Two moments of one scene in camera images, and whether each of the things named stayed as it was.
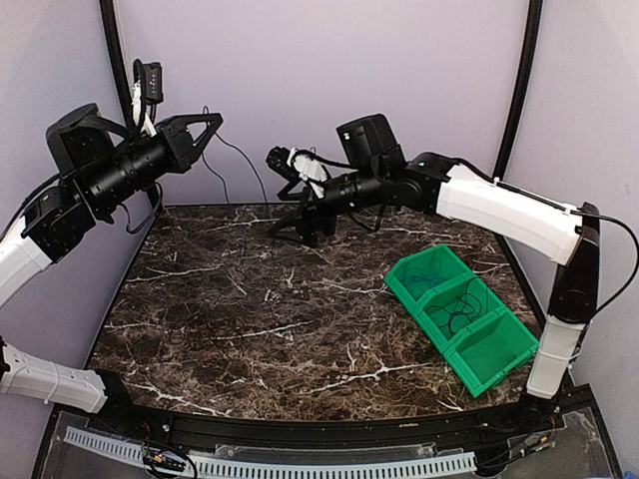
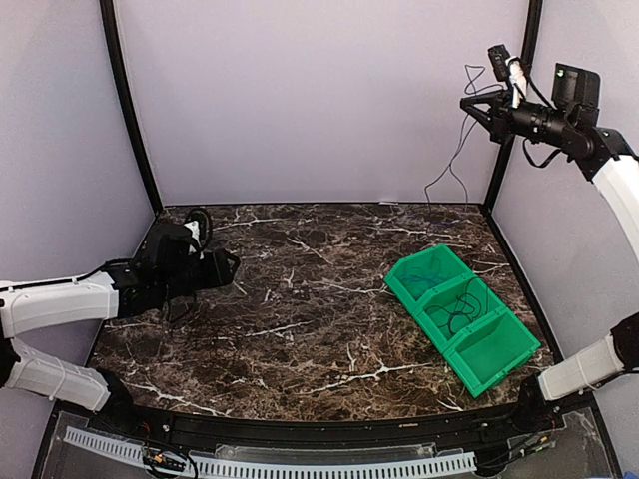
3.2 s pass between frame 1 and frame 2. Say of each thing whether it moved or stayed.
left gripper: moved
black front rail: stayed
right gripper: moved
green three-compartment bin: stayed
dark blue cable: moved
